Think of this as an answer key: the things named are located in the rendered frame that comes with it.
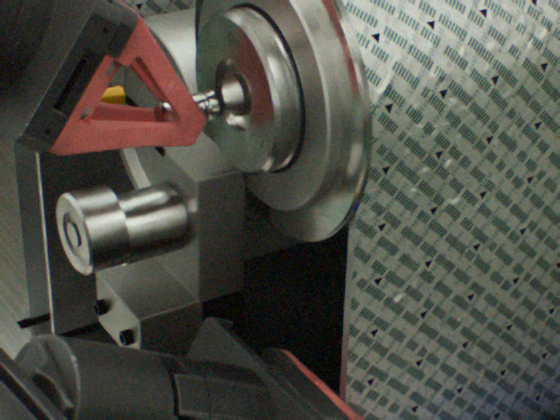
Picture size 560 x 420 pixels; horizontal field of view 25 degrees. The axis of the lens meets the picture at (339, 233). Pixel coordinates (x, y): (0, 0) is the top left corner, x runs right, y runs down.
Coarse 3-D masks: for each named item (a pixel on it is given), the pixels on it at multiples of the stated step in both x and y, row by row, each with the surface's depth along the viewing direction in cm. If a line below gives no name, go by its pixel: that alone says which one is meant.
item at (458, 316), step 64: (512, 192) 62; (384, 256) 59; (448, 256) 61; (512, 256) 64; (384, 320) 61; (448, 320) 64; (512, 320) 67; (384, 384) 63; (448, 384) 66; (512, 384) 69
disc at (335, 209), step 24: (312, 0) 54; (336, 0) 52; (336, 24) 53; (336, 48) 53; (360, 48) 52; (336, 72) 54; (360, 72) 52; (360, 96) 53; (360, 120) 53; (360, 144) 53; (288, 168) 59; (360, 168) 54; (336, 192) 56; (360, 192) 55; (264, 216) 63; (288, 216) 60; (312, 216) 59; (336, 216) 57; (312, 240) 59
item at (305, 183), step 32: (224, 0) 59; (256, 0) 56; (288, 0) 54; (288, 32) 55; (320, 32) 54; (320, 64) 53; (320, 96) 54; (320, 128) 54; (320, 160) 55; (256, 192) 61; (288, 192) 58; (320, 192) 57
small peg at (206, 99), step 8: (192, 96) 58; (200, 96) 58; (208, 96) 59; (160, 104) 58; (168, 104) 58; (200, 104) 58; (208, 104) 59; (216, 104) 59; (160, 112) 58; (168, 112) 57; (208, 112) 59; (216, 112) 59; (160, 120) 58; (168, 120) 58; (208, 120) 59
